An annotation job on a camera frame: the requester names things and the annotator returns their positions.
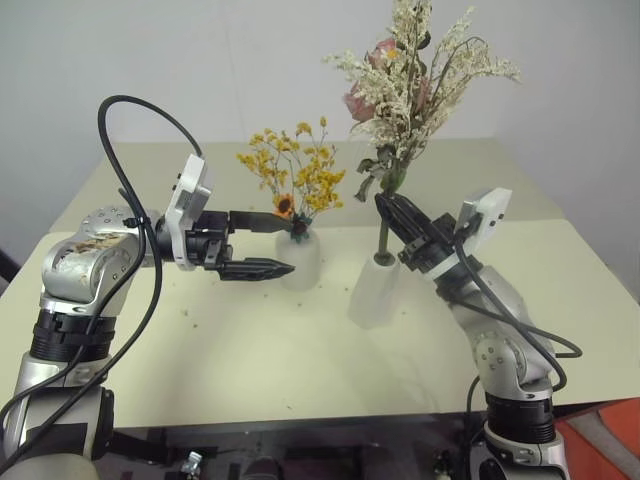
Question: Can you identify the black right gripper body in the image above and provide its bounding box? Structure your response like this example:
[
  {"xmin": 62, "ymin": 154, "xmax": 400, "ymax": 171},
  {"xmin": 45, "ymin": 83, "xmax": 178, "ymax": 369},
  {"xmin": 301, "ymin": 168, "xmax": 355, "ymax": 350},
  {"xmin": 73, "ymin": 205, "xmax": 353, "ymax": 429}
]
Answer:
[{"xmin": 397, "ymin": 214, "xmax": 459, "ymax": 274}]

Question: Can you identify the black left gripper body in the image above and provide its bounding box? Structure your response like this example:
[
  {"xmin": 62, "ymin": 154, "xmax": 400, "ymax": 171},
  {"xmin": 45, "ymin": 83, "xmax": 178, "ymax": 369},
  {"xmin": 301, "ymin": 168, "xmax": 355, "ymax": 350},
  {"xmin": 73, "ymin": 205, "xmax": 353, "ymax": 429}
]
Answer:
[{"xmin": 185, "ymin": 211, "xmax": 235, "ymax": 272}]

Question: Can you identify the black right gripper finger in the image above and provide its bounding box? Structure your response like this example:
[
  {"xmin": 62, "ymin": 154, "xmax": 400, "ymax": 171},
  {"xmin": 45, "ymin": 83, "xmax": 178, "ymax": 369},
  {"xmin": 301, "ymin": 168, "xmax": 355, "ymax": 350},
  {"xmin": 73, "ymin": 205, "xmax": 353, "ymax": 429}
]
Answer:
[
  {"xmin": 391, "ymin": 194, "xmax": 437, "ymax": 242},
  {"xmin": 374, "ymin": 192, "xmax": 417, "ymax": 249}
]

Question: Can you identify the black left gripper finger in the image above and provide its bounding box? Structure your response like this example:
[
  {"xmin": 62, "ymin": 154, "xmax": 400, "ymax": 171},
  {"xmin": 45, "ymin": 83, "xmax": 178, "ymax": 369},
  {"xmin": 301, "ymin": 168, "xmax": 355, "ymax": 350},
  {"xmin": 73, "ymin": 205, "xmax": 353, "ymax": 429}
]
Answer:
[
  {"xmin": 218, "ymin": 256, "xmax": 298, "ymax": 282},
  {"xmin": 228, "ymin": 210, "xmax": 295, "ymax": 236}
]

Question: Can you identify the yellow dried flower bouquet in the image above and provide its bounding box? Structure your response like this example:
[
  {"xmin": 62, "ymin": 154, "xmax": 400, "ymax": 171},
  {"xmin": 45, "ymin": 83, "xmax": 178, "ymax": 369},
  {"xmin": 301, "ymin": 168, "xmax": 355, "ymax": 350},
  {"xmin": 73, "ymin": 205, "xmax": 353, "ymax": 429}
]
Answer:
[{"xmin": 235, "ymin": 116, "xmax": 348, "ymax": 245}]

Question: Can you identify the white pink dried flower bouquet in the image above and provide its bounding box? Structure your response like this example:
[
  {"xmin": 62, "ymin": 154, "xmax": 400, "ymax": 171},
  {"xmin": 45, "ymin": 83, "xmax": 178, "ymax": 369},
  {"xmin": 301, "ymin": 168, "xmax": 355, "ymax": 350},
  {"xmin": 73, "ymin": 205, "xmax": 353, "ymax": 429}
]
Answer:
[{"xmin": 321, "ymin": 0, "xmax": 523, "ymax": 265}]

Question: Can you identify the round white vase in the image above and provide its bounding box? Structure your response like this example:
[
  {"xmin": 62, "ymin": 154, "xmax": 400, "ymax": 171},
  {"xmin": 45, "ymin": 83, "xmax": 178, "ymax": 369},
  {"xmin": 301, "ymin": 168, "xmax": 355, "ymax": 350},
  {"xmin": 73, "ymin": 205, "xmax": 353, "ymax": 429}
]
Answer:
[{"xmin": 275, "ymin": 231, "xmax": 322, "ymax": 293}]

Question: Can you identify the tall white vase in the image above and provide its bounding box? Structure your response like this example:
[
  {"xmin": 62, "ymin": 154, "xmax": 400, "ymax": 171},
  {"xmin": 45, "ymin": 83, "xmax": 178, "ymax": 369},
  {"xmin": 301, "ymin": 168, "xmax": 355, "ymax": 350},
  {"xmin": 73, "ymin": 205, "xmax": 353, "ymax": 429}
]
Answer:
[{"xmin": 347, "ymin": 251, "xmax": 402, "ymax": 330}]

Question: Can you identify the dark furniture piece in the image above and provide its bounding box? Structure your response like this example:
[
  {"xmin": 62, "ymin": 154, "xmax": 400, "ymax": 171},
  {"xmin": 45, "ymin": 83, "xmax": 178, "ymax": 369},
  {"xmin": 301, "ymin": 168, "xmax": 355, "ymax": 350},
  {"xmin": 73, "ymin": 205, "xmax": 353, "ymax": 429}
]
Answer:
[{"xmin": 0, "ymin": 248, "xmax": 22, "ymax": 297}]

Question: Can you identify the small silver metal fitting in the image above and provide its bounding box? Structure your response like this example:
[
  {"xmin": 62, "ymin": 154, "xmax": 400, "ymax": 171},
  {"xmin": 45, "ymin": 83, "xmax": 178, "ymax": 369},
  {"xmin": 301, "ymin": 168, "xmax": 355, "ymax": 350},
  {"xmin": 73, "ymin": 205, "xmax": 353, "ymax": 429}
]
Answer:
[{"xmin": 180, "ymin": 451, "xmax": 205, "ymax": 480}]

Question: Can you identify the orange red box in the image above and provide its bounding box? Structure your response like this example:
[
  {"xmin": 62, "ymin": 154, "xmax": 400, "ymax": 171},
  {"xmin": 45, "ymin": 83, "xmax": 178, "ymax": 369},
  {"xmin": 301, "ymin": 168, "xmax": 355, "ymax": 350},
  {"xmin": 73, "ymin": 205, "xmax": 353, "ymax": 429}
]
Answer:
[{"xmin": 553, "ymin": 398, "xmax": 640, "ymax": 480}]

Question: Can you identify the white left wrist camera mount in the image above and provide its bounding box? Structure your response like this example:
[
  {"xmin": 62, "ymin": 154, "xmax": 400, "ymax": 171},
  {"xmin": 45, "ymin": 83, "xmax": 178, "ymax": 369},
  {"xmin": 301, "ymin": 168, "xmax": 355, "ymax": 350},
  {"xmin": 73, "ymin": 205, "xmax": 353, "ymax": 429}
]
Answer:
[{"xmin": 163, "ymin": 153, "xmax": 216, "ymax": 273}]

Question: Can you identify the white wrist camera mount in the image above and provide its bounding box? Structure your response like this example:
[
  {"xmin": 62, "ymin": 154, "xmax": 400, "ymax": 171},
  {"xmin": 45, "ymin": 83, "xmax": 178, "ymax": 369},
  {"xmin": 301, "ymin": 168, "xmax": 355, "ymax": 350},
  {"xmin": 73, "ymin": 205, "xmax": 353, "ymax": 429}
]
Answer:
[
  {"xmin": 430, "ymin": 188, "xmax": 513, "ymax": 279},
  {"xmin": 163, "ymin": 153, "xmax": 216, "ymax": 273}
]

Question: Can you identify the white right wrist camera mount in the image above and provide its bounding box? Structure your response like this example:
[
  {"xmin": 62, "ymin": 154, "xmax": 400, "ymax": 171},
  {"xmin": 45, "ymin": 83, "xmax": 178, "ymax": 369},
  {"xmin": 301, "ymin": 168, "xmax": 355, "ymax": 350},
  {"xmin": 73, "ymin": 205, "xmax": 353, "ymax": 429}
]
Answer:
[{"xmin": 430, "ymin": 188, "xmax": 513, "ymax": 279}]

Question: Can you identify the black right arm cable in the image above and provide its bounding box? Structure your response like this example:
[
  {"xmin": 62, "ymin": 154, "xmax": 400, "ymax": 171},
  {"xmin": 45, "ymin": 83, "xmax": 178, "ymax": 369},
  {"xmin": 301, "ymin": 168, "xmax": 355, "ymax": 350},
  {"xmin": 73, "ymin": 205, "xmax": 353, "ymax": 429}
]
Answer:
[{"xmin": 451, "ymin": 218, "xmax": 585, "ymax": 417}]

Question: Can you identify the dark frame under table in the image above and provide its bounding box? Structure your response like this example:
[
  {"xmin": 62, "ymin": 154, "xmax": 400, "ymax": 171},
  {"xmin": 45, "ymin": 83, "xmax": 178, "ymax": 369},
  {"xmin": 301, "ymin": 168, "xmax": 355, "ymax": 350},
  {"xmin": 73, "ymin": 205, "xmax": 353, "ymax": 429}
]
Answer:
[{"xmin": 108, "ymin": 410, "xmax": 501, "ymax": 480}]

